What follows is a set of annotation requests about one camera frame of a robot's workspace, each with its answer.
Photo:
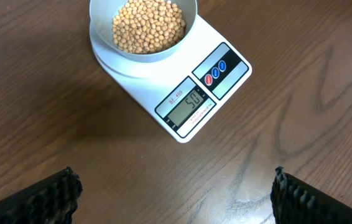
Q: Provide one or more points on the white digital kitchen scale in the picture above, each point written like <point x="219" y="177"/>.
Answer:
<point x="183" y="91"/>

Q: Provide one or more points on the soybeans in bowl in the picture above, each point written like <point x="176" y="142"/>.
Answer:
<point x="148" y="26"/>

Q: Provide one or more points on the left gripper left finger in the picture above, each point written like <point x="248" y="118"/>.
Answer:
<point x="51" y="200"/>

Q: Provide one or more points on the white round bowl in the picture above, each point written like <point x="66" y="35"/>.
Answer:
<point x="102" y="13"/>

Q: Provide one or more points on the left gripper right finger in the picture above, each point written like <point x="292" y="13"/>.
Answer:
<point x="295" y="202"/>

